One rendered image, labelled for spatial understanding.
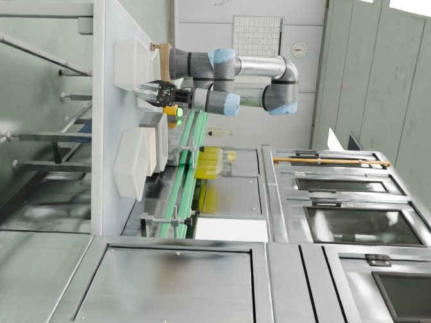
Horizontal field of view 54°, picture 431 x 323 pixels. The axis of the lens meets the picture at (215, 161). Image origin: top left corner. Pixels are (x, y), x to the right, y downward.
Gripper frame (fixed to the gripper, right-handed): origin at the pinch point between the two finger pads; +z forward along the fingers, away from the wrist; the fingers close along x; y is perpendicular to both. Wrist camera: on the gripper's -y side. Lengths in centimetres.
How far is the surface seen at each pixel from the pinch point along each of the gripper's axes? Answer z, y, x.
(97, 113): 6.2, 19.8, 9.3
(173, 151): -9, -53, 24
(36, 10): 30.3, 14.8, -18.5
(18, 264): 14, 42, 50
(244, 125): -61, -684, 15
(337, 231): -90, -48, 48
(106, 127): 3.7, 16.4, 13.1
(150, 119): 0.4, -35.5, 10.3
